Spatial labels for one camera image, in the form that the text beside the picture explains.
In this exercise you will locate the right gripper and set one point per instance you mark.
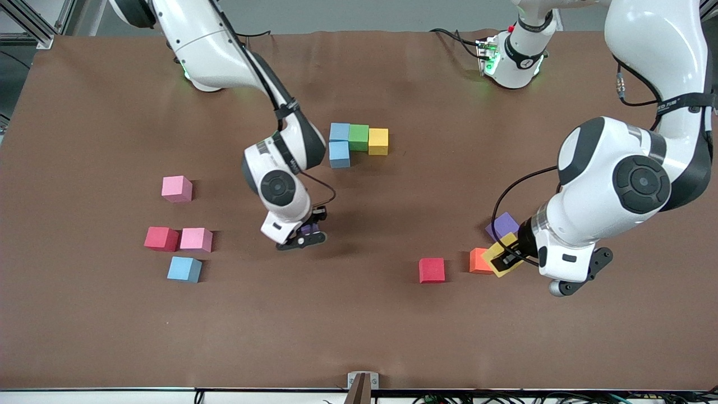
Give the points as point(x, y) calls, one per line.
point(318, 215)

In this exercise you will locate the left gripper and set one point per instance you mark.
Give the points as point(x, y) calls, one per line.
point(526, 238)

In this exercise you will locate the purple foam block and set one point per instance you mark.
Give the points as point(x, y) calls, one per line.
point(502, 224)
point(307, 229)

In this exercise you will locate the yellow foam block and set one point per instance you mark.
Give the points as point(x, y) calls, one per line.
point(492, 255)
point(378, 141)

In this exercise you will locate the blue foam block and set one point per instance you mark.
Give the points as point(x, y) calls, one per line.
point(339, 155)
point(339, 132)
point(183, 269)

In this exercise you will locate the green foam block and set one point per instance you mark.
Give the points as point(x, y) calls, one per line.
point(359, 137)

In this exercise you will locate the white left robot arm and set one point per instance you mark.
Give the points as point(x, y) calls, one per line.
point(617, 185)

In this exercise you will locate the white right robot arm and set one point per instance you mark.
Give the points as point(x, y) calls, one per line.
point(207, 45)

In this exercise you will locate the orange foam block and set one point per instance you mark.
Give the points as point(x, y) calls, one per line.
point(478, 262)

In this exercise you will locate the pink foam block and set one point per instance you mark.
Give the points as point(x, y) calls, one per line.
point(196, 239)
point(176, 188)

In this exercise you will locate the red foam block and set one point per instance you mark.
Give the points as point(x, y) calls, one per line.
point(161, 238)
point(431, 270)

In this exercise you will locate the brown table cover sheet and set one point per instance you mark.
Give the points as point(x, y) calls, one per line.
point(359, 325)

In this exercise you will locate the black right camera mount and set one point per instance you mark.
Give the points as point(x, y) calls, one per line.
point(318, 216)

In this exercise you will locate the grey metal bracket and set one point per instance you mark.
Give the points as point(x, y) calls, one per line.
point(362, 386)

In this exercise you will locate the aluminium frame profile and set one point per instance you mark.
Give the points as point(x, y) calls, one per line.
point(35, 31)
point(65, 17)

